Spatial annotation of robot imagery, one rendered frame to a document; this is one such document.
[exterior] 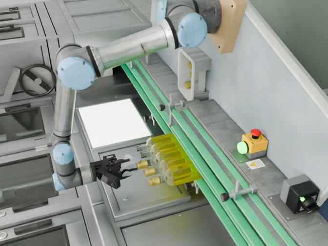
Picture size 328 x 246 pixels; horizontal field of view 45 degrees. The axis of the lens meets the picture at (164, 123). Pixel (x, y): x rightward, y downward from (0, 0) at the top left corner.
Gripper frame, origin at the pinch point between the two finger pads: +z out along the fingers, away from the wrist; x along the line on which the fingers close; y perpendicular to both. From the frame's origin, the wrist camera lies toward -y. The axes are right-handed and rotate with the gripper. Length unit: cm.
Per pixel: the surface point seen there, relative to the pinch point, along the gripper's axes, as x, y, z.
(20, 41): -24, 101, -37
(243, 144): -20.6, -26.8, 32.4
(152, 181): -0.9, -12.8, 1.4
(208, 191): 3.6, -21.9, 21.9
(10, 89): 2, 96, -48
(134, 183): 12.6, 3.4, -1.5
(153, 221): 16.3, -17.8, -0.4
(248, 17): -60, -6, 42
